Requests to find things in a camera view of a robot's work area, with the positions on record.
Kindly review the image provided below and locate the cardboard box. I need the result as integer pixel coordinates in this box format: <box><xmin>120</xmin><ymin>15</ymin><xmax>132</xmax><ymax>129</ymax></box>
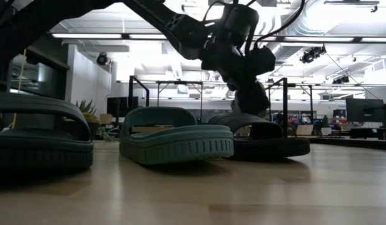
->
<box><xmin>295</xmin><ymin>124</ymin><xmax>314</xmax><ymax>136</ymax></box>

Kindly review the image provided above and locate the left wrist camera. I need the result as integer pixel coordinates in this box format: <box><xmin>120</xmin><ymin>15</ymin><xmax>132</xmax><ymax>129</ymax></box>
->
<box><xmin>253</xmin><ymin>46</ymin><xmax>277</xmax><ymax>76</ymax></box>

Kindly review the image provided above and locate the long ceiling light strip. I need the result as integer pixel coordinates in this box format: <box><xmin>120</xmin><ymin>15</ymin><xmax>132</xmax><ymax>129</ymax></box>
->
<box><xmin>283</xmin><ymin>36</ymin><xmax>355</xmax><ymax>43</ymax></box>
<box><xmin>51</xmin><ymin>32</ymin><xmax>123</xmax><ymax>40</ymax></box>

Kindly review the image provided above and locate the black computer monitor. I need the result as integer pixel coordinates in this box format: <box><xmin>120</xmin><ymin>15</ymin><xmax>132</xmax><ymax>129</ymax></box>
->
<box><xmin>106</xmin><ymin>96</ymin><xmax>139</xmax><ymax>118</ymax></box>
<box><xmin>345</xmin><ymin>97</ymin><xmax>385</xmax><ymax>123</ymax></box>

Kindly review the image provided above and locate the black metal rig frame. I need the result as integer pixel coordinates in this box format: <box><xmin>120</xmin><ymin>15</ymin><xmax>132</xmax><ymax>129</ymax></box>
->
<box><xmin>308</xmin><ymin>135</ymin><xmax>386</xmax><ymax>151</ymax></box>

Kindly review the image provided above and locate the green rubber slide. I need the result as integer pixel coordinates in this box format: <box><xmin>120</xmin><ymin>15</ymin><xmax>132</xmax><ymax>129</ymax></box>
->
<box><xmin>119</xmin><ymin>106</ymin><xmax>235</xmax><ymax>166</ymax></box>

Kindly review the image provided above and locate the black rubber slide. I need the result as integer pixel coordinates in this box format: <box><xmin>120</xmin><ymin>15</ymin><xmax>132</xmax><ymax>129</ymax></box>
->
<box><xmin>207</xmin><ymin>112</ymin><xmax>312</xmax><ymax>161</ymax></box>
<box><xmin>0</xmin><ymin>92</ymin><xmax>94</xmax><ymax>172</ymax></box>

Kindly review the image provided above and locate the potted succulent plant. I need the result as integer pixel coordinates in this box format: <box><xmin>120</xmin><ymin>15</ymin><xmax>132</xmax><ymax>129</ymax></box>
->
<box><xmin>74</xmin><ymin>99</ymin><xmax>118</xmax><ymax>143</ymax></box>

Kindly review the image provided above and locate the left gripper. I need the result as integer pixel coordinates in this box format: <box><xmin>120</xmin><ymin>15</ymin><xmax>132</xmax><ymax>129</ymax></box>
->
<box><xmin>200</xmin><ymin>43</ymin><xmax>272</xmax><ymax>117</ymax></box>

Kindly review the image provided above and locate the yellow cable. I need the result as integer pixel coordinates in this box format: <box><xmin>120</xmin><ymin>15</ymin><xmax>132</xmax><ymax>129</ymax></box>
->
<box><xmin>11</xmin><ymin>49</ymin><xmax>27</xmax><ymax>129</ymax></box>

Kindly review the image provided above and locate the large dark wall screen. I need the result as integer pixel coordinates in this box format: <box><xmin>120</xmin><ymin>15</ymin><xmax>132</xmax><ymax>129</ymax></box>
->
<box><xmin>4</xmin><ymin>46</ymin><xmax>71</xmax><ymax>101</ymax></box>

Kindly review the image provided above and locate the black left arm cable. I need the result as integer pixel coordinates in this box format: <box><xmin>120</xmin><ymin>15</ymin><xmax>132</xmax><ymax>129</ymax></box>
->
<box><xmin>253</xmin><ymin>0</ymin><xmax>307</xmax><ymax>48</ymax></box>

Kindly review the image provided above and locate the black track spotlight cluster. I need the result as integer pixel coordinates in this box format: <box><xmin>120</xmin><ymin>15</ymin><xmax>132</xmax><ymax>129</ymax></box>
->
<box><xmin>300</xmin><ymin>45</ymin><xmax>327</xmax><ymax>64</ymax></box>

